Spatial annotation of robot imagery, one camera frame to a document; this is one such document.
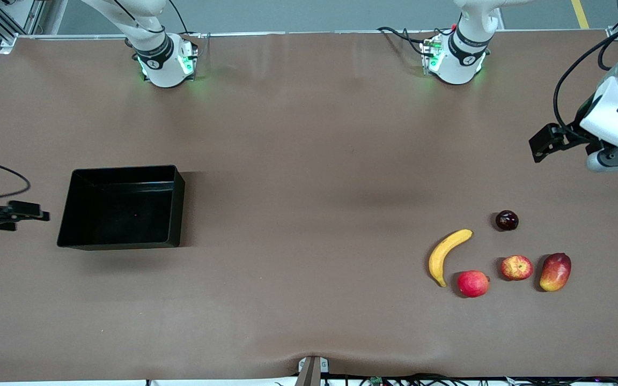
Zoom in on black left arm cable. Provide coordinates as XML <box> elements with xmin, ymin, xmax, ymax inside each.
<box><xmin>553</xmin><ymin>24</ymin><xmax>618</xmax><ymax>141</ymax></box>

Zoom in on black left base cables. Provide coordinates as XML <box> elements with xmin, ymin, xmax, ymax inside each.
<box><xmin>377</xmin><ymin>26</ymin><xmax>429</xmax><ymax>57</ymax></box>

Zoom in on black right base cable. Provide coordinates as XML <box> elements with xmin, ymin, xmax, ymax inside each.
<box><xmin>113</xmin><ymin>0</ymin><xmax>192</xmax><ymax>36</ymax></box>

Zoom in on yellow banana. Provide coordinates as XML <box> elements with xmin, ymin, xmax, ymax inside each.
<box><xmin>428</xmin><ymin>229</ymin><xmax>474</xmax><ymax>288</ymax></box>

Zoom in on black plastic box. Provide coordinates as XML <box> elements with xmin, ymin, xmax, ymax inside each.
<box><xmin>56</xmin><ymin>165</ymin><xmax>186</xmax><ymax>251</ymax></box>

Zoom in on red yellow mango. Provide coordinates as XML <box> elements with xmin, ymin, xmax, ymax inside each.
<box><xmin>539</xmin><ymin>253</ymin><xmax>572</xmax><ymax>292</ymax></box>

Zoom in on aluminium profile frame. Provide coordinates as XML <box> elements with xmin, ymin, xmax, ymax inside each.
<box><xmin>0</xmin><ymin>0</ymin><xmax>47</xmax><ymax>54</ymax></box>

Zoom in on dark red plum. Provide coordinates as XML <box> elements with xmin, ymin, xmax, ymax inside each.
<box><xmin>495</xmin><ymin>210</ymin><xmax>519</xmax><ymax>232</ymax></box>

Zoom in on brown table cover sheet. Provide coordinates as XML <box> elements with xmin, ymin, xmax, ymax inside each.
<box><xmin>0</xmin><ymin>29</ymin><xmax>618</xmax><ymax>384</ymax></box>

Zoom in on red yellow apple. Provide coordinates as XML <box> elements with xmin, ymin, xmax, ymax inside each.
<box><xmin>500</xmin><ymin>255</ymin><xmax>534</xmax><ymax>281</ymax></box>

